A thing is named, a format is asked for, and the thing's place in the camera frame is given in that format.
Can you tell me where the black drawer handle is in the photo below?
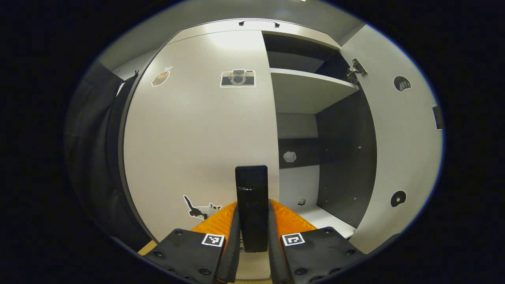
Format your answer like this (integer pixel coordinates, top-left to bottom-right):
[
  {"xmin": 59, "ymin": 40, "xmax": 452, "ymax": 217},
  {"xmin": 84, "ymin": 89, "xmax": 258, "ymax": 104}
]
[{"xmin": 239, "ymin": 20, "xmax": 281, "ymax": 28}]

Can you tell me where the metal door hinge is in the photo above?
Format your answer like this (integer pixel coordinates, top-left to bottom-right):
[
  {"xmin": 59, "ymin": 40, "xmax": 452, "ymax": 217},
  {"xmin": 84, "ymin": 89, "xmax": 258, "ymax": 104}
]
[{"xmin": 347, "ymin": 58, "xmax": 367, "ymax": 84}]

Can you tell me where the beige cabinet shelf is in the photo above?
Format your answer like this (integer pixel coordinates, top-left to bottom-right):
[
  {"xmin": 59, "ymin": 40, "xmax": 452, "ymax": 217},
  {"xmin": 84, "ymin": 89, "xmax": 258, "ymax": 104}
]
[{"xmin": 270, "ymin": 68, "xmax": 360, "ymax": 115}]

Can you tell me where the beige cabinet door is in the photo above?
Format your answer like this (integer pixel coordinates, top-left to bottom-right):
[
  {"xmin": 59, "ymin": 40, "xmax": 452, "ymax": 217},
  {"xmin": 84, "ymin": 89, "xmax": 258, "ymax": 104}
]
[
  {"xmin": 340, "ymin": 24, "xmax": 444, "ymax": 255},
  {"xmin": 123, "ymin": 31, "xmax": 281, "ymax": 280}
]

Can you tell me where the beige double-door shoe cabinet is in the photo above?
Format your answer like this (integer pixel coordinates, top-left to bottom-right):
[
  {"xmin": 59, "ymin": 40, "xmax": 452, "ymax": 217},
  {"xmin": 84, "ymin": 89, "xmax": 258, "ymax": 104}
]
[{"xmin": 118, "ymin": 18, "xmax": 378, "ymax": 280}]

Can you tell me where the black door handle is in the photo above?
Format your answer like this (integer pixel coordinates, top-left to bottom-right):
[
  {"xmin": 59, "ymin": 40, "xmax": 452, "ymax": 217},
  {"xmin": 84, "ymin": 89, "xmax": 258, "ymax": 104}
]
[{"xmin": 235, "ymin": 165, "xmax": 269, "ymax": 253}]

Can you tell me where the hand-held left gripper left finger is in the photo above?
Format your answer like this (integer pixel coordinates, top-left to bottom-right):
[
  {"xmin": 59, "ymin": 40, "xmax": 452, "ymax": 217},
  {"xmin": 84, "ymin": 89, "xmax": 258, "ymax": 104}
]
[{"xmin": 143, "ymin": 201, "xmax": 241, "ymax": 284}]

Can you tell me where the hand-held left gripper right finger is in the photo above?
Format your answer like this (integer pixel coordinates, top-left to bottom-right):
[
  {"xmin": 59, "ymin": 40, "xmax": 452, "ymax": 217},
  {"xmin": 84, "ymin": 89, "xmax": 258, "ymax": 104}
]
[{"xmin": 267, "ymin": 199, "xmax": 365, "ymax": 284}]

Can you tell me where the black backdrop cloth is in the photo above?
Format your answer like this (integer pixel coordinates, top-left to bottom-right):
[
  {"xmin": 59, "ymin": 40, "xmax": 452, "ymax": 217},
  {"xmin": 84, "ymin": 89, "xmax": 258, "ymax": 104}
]
[
  {"xmin": 64, "ymin": 59, "xmax": 123, "ymax": 223},
  {"xmin": 106, "ymin": 74, "xmax": 155, "ymax": 251}
]

